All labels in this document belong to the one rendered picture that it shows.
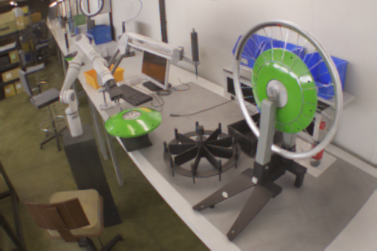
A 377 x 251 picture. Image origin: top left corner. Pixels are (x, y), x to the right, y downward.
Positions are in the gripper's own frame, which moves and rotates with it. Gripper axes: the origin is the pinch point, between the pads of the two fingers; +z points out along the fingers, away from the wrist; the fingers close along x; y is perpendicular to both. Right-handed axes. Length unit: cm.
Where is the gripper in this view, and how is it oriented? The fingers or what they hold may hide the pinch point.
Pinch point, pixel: (121, 109)
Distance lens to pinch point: 164.6
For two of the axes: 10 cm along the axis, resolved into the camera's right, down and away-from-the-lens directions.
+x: 7.9, -3.2, 5.2
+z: 5.3, 7.7, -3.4
